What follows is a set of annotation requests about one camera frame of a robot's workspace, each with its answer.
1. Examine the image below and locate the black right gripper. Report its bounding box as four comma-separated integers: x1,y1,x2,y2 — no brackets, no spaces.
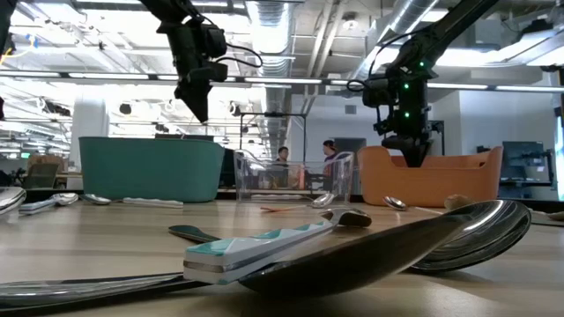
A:
374,65,444,168

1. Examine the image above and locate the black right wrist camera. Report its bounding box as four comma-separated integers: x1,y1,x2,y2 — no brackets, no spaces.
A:
361,74,391,109

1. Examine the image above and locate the blue lit screen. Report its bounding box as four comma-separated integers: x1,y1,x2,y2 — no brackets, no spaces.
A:
553,114,564,202

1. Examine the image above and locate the silver ventilation duct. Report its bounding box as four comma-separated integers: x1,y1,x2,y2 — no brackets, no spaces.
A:
352,0,442,80
244,0,294,162

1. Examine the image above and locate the clear plastic bin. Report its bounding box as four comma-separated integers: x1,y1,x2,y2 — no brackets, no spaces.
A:
233,149,355,204

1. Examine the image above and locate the orange plastic bin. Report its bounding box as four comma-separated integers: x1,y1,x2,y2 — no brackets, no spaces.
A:
356,144,505,208

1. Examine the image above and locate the white column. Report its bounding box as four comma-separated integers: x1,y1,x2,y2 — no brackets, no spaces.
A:
70,92,110,171

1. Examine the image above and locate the teal green plastic bin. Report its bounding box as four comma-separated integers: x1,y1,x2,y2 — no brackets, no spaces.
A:
78,136,226,203

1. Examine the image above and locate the long ceiling light strip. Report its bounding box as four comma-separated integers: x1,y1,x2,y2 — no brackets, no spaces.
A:
0,70,564,93

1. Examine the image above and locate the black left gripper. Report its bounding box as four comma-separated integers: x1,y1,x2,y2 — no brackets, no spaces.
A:
157,17,229,124

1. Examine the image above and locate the round ceiling lamp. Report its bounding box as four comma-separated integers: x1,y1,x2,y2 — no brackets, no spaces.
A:
341,12,360,32

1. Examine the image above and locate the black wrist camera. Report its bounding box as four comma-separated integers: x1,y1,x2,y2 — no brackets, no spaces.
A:
205,24,229,61
361,74,391,109

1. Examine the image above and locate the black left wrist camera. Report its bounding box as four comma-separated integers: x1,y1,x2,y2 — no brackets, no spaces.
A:
205,24,229,61

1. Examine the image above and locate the black computer monitor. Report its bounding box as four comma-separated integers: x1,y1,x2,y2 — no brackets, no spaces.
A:
501,140,555,186

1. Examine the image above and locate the brown office chair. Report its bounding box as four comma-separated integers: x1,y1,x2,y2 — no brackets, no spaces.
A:
24,153,65,189

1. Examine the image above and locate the black metal spoon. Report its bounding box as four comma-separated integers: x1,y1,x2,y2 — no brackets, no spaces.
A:
0,199,533,316
168,214,464,303

